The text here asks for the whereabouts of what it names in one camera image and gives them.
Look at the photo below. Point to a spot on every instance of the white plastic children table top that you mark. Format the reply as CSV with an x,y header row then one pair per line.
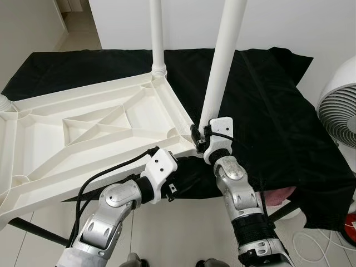
x,y
83,125

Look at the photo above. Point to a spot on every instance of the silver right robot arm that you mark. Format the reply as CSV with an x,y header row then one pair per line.
x,y
236,183

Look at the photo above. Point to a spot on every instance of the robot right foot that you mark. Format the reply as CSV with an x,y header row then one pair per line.
x,y
209,263

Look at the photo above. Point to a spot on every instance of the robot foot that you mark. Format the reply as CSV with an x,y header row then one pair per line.
x,y
209,263
135,261

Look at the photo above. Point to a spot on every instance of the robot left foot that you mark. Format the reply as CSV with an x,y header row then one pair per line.
x,y
135,261

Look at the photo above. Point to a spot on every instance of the pink cushion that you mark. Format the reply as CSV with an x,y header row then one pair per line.
x,y
278,194

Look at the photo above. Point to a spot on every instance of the black tablecloth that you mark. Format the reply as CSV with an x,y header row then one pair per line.
x,y
289,111

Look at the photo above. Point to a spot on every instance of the white round fan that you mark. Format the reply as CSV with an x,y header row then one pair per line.
x,y
339,111

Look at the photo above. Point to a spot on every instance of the red object on floor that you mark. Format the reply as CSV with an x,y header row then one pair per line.
x,y
350,228

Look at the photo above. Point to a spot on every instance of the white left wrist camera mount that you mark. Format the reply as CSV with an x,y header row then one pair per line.
x,y
161,167

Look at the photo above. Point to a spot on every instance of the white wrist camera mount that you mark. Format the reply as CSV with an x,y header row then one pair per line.
x,y
161,167
221,123

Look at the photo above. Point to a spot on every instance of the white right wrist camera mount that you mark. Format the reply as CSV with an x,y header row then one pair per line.
x,y
221,123

